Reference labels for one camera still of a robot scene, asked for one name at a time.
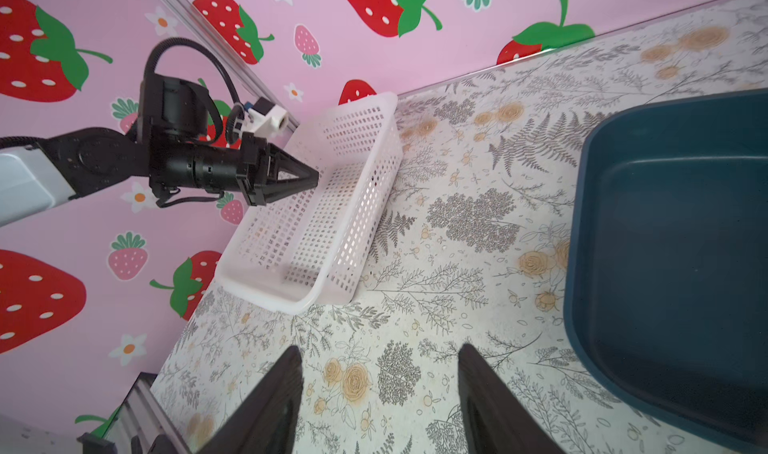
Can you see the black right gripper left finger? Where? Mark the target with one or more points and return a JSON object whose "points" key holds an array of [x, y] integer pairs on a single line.
{"points": [[266, 420]]}

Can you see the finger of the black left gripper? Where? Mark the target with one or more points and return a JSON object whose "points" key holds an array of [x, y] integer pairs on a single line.
{"points": [[284, 188], [283, 166]]}

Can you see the white plastic mesh basket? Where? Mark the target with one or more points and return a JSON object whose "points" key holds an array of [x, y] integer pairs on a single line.
{"points": [[310, 248]]}

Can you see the teal plastic utensil tray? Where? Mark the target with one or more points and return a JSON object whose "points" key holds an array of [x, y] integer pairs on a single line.
{"points": [[666, 287]]}

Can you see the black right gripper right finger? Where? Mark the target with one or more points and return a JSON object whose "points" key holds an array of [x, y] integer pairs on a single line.
{"points": [[494, 420]]}

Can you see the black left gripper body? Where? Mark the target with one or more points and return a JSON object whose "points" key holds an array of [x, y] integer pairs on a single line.
{"points": [[254, 170]]}

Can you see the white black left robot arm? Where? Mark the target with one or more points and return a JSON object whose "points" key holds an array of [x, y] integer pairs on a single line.
{"points": [[188, 151]]}

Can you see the aluminium corner frame post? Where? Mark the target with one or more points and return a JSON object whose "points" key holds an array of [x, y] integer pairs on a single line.
{"points": [[248, 75]]}

